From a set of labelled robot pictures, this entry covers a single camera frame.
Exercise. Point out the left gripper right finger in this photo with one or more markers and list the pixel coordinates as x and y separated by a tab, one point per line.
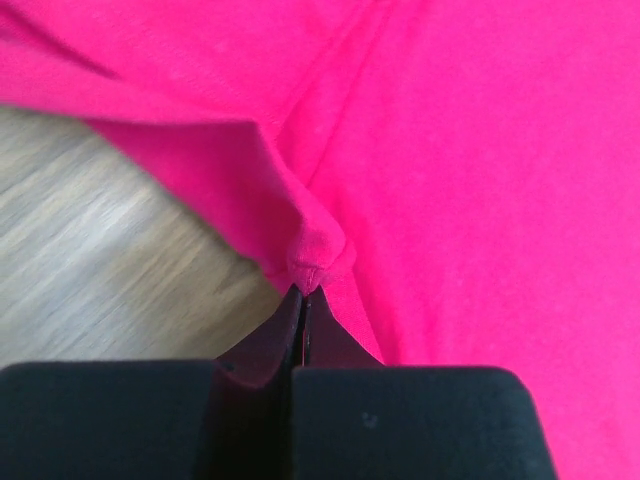
354	418

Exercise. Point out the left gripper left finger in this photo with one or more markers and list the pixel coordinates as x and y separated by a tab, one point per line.
222	418

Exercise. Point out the pink t shirt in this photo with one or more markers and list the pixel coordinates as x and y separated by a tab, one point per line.
460	177

